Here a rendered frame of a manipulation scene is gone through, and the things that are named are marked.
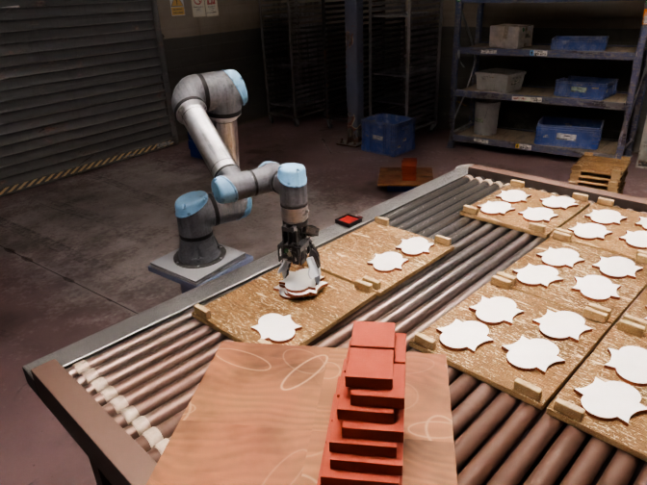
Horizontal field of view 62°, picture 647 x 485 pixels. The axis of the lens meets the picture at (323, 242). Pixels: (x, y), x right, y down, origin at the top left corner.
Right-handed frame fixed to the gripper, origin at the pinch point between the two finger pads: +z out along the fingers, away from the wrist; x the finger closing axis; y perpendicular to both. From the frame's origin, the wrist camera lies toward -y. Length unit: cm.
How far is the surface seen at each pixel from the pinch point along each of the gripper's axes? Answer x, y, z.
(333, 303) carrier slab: 11.4, 3.9, 4.1
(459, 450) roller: 54, 45, 6
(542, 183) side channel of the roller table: 63, -116, 3
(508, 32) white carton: 10, -503, -26
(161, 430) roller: -6, 61, 6
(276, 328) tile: 2.3, 21.9, 3.1
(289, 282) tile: -2.8, 3.1, 0.1
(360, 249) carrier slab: 7.5, -31.5, 4.1
